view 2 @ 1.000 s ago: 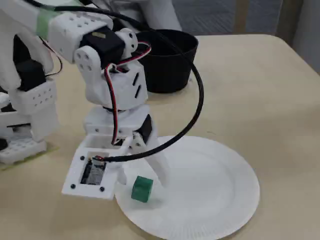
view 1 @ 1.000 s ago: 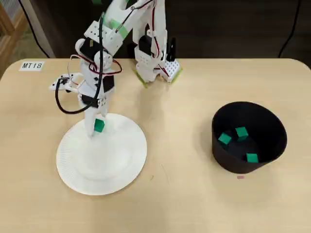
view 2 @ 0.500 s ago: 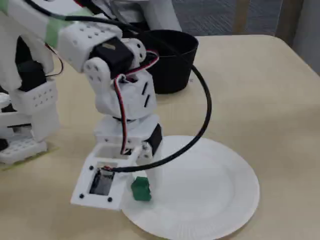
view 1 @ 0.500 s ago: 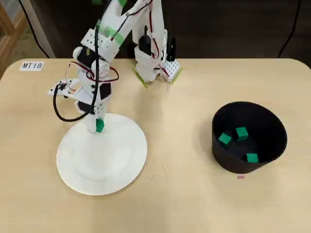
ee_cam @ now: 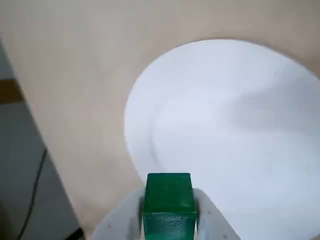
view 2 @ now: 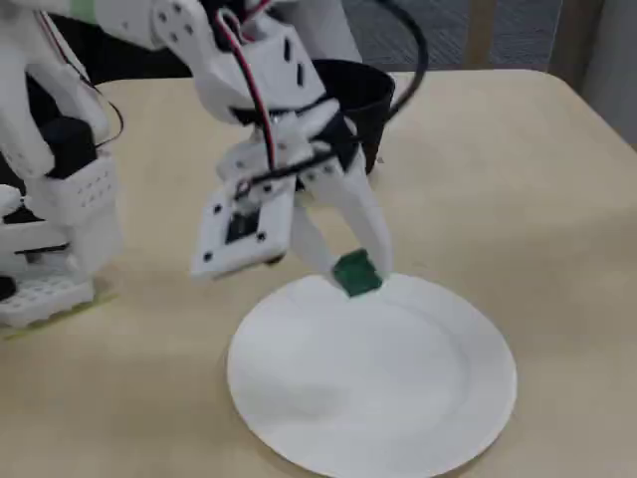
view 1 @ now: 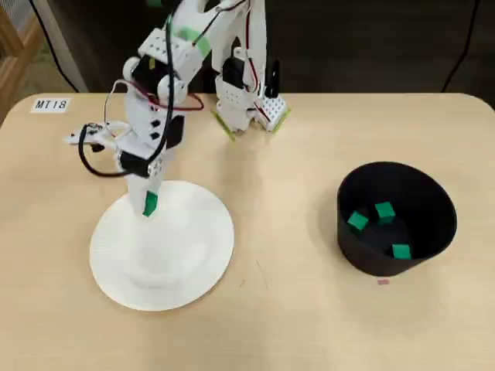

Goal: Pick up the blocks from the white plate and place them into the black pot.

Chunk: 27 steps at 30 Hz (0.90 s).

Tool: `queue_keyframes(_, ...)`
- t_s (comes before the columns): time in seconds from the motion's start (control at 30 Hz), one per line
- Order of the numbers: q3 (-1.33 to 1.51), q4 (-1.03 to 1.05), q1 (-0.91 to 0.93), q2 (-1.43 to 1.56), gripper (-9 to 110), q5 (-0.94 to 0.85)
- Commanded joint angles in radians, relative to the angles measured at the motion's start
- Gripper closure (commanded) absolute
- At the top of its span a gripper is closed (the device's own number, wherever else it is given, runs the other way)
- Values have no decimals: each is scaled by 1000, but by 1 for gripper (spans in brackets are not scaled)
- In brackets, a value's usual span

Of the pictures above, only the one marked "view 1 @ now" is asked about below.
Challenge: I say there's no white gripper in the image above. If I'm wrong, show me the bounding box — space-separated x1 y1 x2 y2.
114 111 186 213

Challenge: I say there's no white paper plate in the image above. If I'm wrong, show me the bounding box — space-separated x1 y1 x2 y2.
88 179 236 312

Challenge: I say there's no black pot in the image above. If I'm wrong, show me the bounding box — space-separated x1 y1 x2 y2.
336 161 459 277

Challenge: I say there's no yellow-green base board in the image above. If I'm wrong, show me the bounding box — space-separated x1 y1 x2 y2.
210 106 292 142

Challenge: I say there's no white MT18 label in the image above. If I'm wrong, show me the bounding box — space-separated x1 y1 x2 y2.
29 96 72 114

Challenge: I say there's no green tape strip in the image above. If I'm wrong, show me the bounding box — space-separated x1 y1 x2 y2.
179 27 212 55

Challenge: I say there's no white mesh panel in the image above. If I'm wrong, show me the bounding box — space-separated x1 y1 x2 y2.
5 0 38 43

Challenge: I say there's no red black servo wire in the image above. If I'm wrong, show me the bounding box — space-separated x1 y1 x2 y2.
237 46 274 124
104 80 205 128

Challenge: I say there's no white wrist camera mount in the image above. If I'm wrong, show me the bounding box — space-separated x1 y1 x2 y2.
63 121 131 152

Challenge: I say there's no black camera cable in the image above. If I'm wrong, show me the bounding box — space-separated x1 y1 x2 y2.
78 11 175 179

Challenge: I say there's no black background cable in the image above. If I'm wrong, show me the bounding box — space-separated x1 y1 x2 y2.
442 0 480 93
29 0 80 94

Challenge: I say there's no wooden furniture frame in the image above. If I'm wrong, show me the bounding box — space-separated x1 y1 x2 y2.
0 7 43 128

